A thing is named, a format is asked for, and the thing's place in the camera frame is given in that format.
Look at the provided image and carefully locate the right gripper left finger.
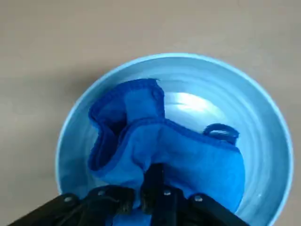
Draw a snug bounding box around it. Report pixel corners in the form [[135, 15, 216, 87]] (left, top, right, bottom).
[[7, 164, 164, 226]]

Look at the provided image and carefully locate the light blue plastic plate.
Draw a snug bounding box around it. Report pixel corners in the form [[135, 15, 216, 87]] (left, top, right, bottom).
[[55, 53, 294, 226]]

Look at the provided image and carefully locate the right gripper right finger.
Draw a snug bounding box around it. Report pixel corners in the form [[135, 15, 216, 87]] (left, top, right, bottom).
[[162, 164, 250, 226]]

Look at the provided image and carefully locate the blue cloth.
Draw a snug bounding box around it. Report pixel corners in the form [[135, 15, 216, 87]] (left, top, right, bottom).
[[88, 79, 246, 226]]

